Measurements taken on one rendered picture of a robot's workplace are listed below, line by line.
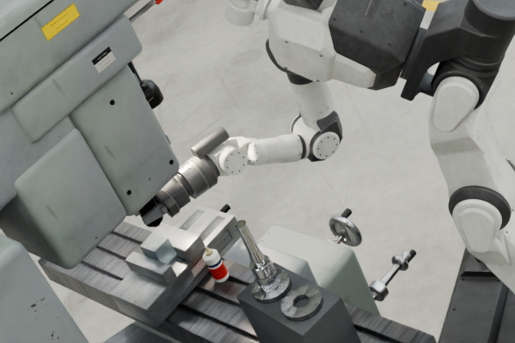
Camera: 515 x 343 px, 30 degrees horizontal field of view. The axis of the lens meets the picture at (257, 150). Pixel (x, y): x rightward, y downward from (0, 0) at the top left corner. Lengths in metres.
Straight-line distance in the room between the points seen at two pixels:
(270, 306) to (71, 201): 0.47
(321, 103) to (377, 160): 1.85
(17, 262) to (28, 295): 0.07
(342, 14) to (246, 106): 2.96
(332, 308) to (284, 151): 0.56
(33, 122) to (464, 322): 1.29
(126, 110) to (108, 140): 0.08
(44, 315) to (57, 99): 0.43
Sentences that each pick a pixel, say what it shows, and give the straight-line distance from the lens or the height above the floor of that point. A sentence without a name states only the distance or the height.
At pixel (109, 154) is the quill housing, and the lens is 2.10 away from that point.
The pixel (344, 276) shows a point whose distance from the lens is 2.69.
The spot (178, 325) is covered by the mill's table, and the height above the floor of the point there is 0.96.
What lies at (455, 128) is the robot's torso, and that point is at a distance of 2.10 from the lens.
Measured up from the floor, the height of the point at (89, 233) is 1.39.
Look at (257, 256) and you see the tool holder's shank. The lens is 2.01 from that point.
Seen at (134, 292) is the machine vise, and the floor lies 1.03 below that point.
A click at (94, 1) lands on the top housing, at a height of 1.80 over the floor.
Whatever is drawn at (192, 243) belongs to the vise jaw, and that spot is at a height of 1.07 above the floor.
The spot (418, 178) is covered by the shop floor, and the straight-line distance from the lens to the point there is 4.05.
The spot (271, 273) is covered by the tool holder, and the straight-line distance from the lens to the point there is 2.04.
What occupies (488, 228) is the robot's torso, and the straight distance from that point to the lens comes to 2.27.
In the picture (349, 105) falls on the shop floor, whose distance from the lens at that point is 4.62.
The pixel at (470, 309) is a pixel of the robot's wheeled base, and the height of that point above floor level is 0.59.
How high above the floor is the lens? 2.53
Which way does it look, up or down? 34 degrees down
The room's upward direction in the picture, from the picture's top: 24 degrees counter-clockwise
